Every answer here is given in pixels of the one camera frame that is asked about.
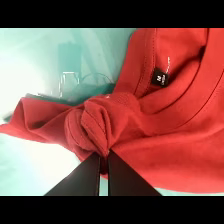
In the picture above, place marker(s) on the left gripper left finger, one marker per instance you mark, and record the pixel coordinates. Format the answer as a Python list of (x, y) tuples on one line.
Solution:
[(82, 178)]

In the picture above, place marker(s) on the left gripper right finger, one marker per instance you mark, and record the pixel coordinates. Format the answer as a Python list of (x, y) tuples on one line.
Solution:
[(126, 180)]

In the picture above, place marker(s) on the red T-shirt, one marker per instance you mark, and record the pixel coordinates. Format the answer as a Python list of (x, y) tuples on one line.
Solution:
[(173, 133)]

